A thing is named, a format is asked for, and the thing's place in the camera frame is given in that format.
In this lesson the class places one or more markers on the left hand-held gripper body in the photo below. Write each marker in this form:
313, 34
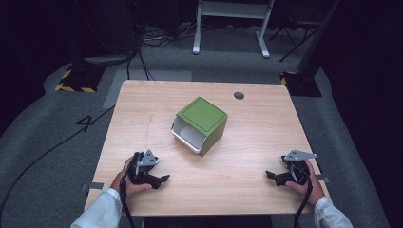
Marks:
146, 160

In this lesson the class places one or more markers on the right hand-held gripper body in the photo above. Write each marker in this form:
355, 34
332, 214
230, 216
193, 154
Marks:
296, 169

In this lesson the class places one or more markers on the person's left hand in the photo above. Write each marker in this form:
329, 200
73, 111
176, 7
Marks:
134, 189

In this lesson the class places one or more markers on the person's right hand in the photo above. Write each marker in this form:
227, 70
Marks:
313, 190

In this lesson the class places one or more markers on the grey tape strip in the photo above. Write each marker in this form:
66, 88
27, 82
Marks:
95, 186
323, 179

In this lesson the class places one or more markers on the white drawer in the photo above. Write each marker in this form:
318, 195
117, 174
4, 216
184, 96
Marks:
188, 134

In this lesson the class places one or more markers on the green drawer box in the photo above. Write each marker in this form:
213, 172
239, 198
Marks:
202, 115

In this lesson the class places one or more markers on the black base with hazard tape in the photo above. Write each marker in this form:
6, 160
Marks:
301, 84
80, 79

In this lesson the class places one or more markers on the grey stand base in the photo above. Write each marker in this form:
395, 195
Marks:
106, 60

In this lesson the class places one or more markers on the dark slanted pole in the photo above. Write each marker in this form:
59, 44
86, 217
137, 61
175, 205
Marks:
316, 41

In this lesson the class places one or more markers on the white metal stand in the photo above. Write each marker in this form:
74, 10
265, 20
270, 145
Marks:
233, 9

